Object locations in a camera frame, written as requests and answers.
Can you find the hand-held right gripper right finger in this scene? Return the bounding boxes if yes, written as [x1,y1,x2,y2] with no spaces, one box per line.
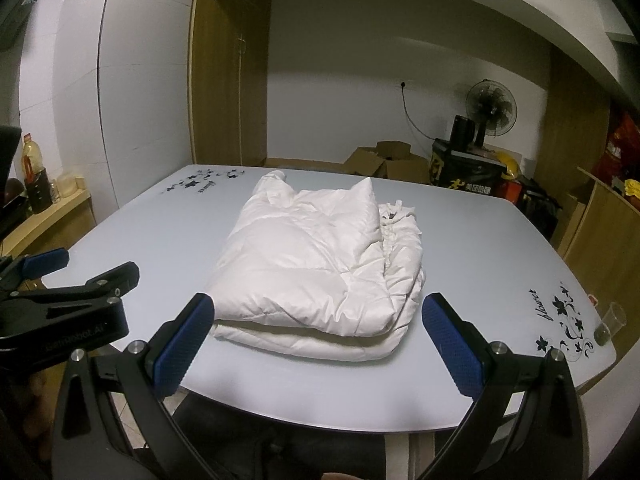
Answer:
[421,292,586,480]

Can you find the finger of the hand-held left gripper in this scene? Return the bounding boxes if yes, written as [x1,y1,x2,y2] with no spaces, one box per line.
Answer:
[0,247,70,293]
[85,261,141,302]

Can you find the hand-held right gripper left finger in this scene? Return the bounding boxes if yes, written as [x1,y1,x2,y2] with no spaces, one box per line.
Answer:
[52,292,216,480]

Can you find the white padded jacket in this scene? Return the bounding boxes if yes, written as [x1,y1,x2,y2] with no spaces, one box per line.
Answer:
[211,170,427,361]

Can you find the wooden counter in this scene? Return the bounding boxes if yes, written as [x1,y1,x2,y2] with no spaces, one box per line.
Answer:
[0,189,97,262]

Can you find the dark sauce jar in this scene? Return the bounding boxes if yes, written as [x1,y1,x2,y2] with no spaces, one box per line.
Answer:
[27,167,54,215]

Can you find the cooking oil bottle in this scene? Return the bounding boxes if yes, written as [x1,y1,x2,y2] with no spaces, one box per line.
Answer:
[21,132,46,181]

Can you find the clear plastic cup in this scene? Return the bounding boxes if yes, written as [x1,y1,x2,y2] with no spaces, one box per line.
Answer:
[594,302,626,346]

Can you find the black bag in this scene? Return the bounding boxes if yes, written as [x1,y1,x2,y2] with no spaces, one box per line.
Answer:
[520,177,564,242]

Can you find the red container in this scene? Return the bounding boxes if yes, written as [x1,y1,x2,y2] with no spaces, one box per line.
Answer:
[496,180,526,207]

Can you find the black delivery box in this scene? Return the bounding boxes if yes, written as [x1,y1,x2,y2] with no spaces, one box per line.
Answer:
[431,137,507,197]

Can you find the open cardboard box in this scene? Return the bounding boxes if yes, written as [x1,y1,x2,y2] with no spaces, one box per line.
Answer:
[376,141,432,185]
[344,146,388,179]

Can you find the yellow helmet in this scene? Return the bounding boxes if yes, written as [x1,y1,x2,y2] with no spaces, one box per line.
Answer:
[495,151,522,181]

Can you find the wooden side cabinet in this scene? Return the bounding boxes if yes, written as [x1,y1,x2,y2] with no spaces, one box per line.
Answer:
[555,166,640,313]

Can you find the flat cardboard sheet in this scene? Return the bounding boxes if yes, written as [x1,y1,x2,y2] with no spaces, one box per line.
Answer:
[264,157,347,172]

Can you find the wooden wardrobe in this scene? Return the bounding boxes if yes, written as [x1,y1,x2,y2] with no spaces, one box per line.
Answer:
[189,0,274,167]

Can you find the small black box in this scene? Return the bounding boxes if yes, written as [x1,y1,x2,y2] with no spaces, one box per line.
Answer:
[451,116,476,144]

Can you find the black standing fan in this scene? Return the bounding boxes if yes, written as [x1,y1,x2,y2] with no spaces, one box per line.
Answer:
[465,79,518,149]

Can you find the tall wooden panel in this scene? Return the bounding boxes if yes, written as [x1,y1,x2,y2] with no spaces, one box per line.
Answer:
[544,42,612,197]

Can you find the red packages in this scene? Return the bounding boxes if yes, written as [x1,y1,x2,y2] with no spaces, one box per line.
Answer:
[601,112,640,182]

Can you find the black wall cable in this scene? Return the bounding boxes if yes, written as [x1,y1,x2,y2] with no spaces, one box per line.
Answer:
[400,84,437,142]

